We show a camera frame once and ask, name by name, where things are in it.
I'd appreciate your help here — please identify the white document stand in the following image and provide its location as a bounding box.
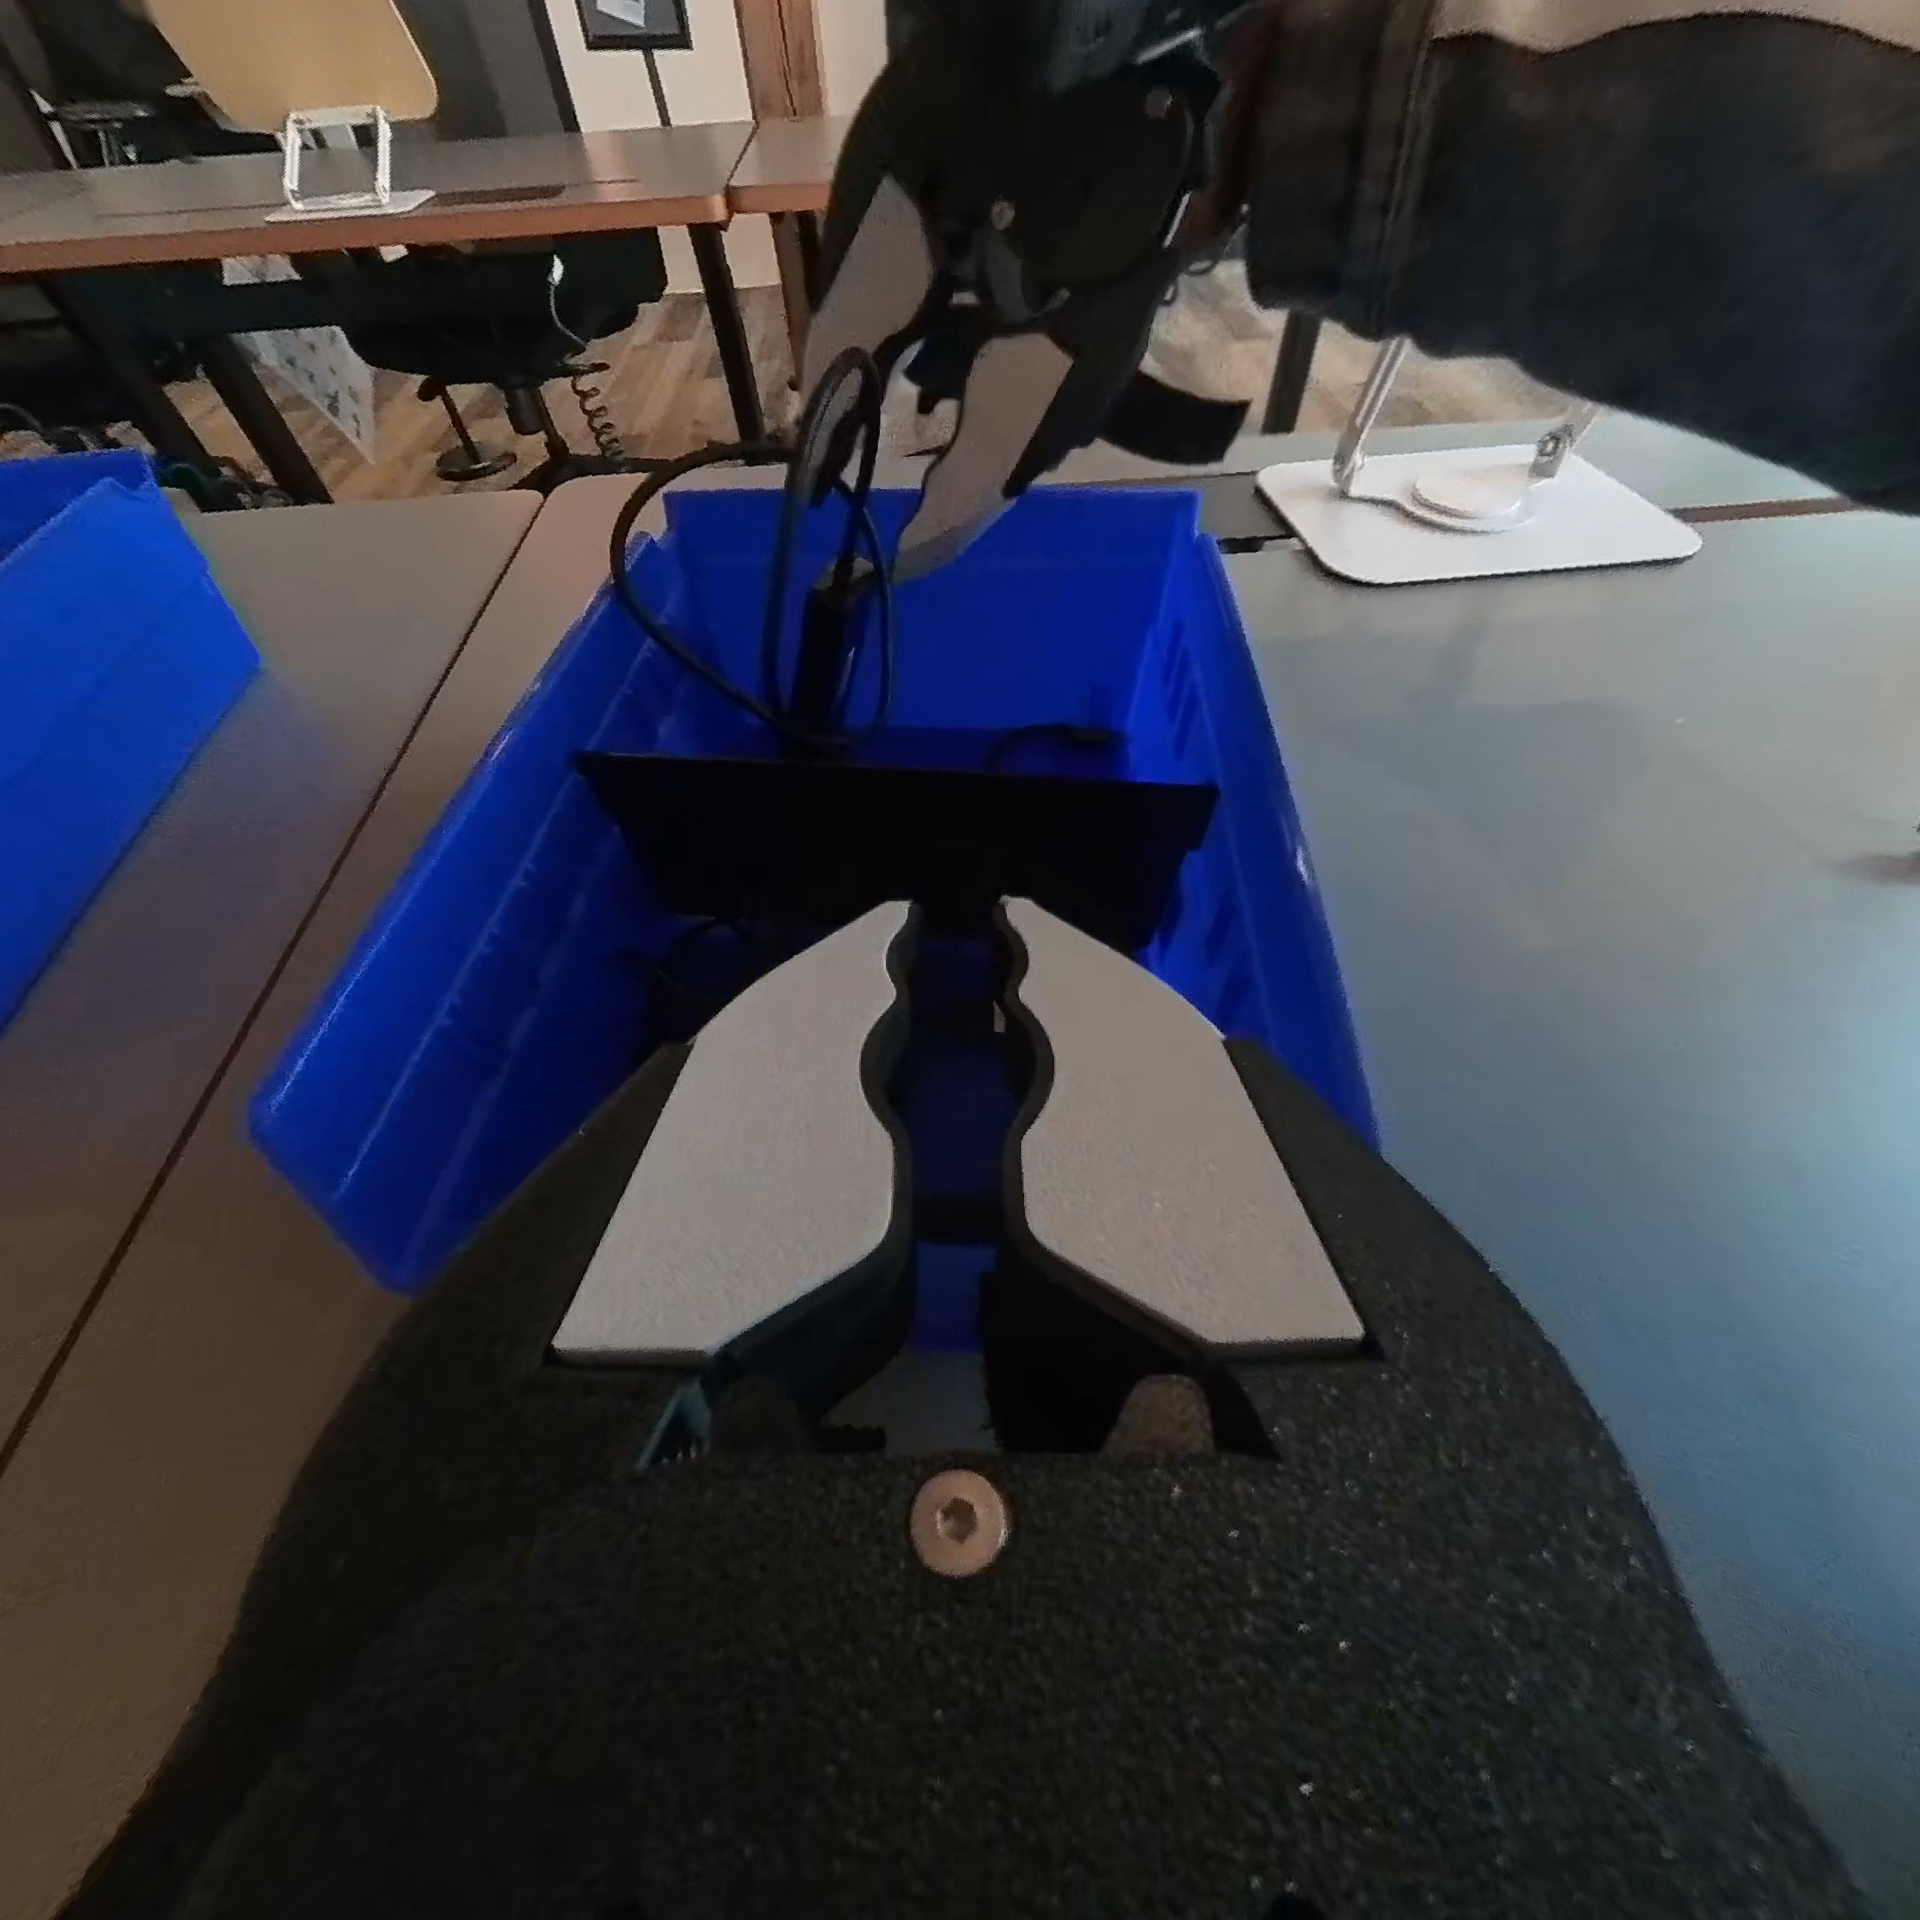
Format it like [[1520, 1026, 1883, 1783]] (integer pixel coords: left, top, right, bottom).
[[1254, 331, 1702, 588]]

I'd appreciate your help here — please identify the dark office desk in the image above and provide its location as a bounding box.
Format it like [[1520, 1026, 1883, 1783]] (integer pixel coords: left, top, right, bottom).
[[0, 114, 873, 452]]

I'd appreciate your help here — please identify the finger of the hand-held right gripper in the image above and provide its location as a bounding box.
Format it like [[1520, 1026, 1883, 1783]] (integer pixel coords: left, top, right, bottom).
[[901, 294, 1164, 588], [795, 167, 963, 456]]

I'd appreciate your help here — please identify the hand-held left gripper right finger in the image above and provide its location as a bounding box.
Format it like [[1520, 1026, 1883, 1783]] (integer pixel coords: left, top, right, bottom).
[[999, 900, 1368, 1374]]

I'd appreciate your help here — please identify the wooden board on stand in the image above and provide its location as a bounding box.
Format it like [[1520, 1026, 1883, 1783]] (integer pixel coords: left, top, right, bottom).
[[150, 0, 444, 218]]

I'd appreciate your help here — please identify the black usb hub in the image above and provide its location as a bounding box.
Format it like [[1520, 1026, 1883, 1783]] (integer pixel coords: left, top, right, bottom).
[[576, 744, 1221, 938]]

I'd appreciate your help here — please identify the black office chair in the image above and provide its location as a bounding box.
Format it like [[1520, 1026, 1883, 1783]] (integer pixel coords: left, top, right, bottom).
[[286, 235, 677, 482]]

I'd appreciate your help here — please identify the person's right forearm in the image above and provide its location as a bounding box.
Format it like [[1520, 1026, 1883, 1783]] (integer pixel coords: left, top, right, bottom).
[[1231, 0, 1920, 511]]

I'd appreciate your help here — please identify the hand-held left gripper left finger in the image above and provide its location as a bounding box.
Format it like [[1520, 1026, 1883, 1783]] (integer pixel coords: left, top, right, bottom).
[[552, 900, 916, 1382]]

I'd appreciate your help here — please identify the blue plastic bin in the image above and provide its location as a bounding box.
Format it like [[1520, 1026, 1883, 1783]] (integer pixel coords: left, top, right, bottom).
[[0, 451, 262, 1022], [248, 479, 1383, 1291]]

